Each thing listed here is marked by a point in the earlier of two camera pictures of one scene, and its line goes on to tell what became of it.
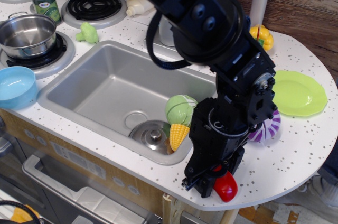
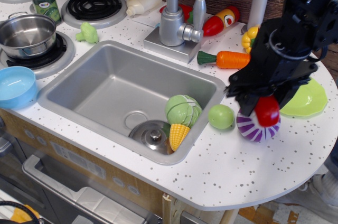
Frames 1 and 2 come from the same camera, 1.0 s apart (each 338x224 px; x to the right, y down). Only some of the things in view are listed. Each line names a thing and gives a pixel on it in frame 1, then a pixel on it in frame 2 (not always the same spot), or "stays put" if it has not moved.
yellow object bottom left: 20,215 stays put
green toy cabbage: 179,110 stays put
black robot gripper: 216,132 to 279,58
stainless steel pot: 27,36 stays put
